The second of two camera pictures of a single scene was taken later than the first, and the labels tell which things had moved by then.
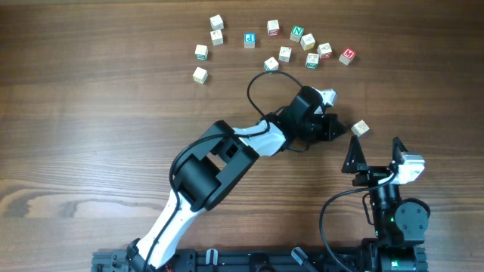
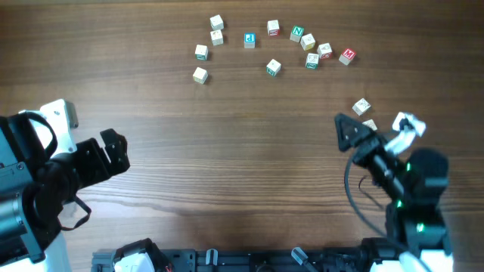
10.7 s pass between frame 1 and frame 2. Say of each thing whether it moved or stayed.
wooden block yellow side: stayed
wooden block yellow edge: stayed
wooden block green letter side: moved
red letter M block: stayed
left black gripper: moved
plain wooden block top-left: stayed
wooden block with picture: moved
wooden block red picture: stayed
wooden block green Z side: stayed
